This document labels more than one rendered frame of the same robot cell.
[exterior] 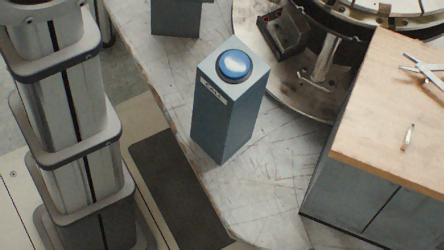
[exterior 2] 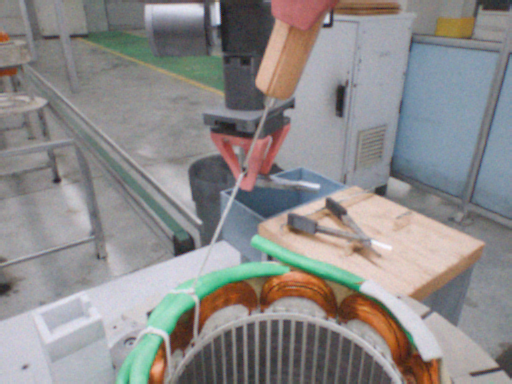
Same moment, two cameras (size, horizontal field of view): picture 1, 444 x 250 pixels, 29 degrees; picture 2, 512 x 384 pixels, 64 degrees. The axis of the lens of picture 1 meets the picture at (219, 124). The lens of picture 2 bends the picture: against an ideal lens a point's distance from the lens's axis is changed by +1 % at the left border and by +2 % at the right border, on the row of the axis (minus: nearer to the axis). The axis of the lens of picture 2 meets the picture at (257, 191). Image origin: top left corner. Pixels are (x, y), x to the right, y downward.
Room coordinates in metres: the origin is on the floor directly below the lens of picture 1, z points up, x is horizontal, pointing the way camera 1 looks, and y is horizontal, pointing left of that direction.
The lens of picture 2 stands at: (0.89, -0.08, 1.34)
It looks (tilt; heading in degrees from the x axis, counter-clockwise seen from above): 26 degrees down; 220
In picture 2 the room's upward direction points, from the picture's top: straight up
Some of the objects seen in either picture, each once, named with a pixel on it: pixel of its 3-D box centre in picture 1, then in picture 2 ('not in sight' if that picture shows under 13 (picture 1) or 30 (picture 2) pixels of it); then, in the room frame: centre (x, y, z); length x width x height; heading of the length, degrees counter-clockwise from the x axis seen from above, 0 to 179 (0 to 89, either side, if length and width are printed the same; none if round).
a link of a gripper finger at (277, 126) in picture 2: not in sight; (252, 148); (0.55, -0.38, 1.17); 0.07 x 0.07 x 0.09; 10
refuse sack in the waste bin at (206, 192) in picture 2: not in sight; (228, 199); (-0.41, -1.36, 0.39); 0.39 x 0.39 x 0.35
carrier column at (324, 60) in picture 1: (329, 49); not in sight; (0.62, -0.14, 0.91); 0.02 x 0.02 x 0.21
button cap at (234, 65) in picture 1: (234, 64); not in sight; (0.50, 0.00, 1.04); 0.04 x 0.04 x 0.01
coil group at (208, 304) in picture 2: not in sight; (223, 308); (0.73, -0.25, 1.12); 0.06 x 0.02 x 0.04; 171
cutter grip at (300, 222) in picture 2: not in sight; (302, 222); (0.53, -0.31, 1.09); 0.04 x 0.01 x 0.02; 93
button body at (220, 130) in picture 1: (226, 105); not in sight; (0.50, 0.00, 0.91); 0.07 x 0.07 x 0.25; 55
